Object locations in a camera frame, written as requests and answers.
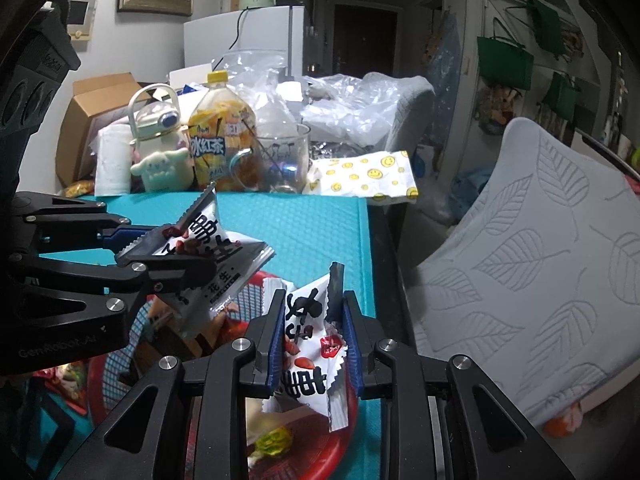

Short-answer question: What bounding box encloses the green lollipop yellow stick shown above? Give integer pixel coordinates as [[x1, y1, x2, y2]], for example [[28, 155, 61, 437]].
[[250, 426, 294, 460]]

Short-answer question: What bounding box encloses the seaweed roll snack packet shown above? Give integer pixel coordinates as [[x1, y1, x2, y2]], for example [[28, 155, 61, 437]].
[[130, 297, 248, 376]]

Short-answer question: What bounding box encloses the white peanut snack packet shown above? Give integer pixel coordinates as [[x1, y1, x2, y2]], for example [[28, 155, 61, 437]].
[[115, 184, 274, 339]]

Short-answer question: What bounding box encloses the red orange snack packet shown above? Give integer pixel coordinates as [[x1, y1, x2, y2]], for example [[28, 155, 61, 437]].
[[34, 361, 88, 416]]

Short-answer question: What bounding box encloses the yellow snack packet near box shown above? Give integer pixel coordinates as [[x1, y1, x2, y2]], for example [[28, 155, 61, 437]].
[[61, 179, 94, 198]]

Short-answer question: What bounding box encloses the brown cardboard box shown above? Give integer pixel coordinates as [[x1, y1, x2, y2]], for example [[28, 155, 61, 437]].
[[55, 73, 141, 186]]

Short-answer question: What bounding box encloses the white tissue pack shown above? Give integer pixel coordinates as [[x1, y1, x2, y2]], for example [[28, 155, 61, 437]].
[[94, 122, 132, 196]]

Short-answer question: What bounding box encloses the red plastic mesh basket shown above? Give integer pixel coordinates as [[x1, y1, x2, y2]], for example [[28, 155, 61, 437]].
[[87, 271, 358, 479]]

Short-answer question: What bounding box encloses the pale green cartoon water bottle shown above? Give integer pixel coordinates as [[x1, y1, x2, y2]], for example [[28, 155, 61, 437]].
[[127, 84, 194, 192]]

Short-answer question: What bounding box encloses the grey leaf pattern cushion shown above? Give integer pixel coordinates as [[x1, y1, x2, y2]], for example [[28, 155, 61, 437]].
[[407, 118, 639, 426]]

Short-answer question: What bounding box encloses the iced tea bottle yellow cap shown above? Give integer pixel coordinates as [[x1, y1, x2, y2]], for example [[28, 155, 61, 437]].
[[188, 70, 256, 192]]

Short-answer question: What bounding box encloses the teal bubble mailer mat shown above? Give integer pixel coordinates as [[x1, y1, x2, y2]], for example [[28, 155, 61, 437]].
[[0, 192, 384, 480]]

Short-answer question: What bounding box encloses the white mini fridge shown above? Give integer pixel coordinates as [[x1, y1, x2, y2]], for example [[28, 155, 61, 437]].
[[183, 6, 308, 76]]

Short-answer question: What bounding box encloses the clear glass mug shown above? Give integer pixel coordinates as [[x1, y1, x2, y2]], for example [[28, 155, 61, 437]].
[[229, 122, 310, 194]]

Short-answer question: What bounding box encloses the smiley face yellow paper pad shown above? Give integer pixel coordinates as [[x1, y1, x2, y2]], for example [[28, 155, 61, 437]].
[[303, 151, 419, 206]]

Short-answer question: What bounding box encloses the clear plastic bags pile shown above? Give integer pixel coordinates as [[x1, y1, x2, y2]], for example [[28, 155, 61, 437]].
[[212, 49, 435, 152]]

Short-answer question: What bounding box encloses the green tote bag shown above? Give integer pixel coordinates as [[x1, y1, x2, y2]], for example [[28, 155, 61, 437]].
[[477, 18, 534, 90], [526, 0, 566, 58]]

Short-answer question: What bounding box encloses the wall intercom panel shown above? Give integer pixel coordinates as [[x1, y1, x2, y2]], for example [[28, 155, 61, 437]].
[[67, 0, 96, 41]]

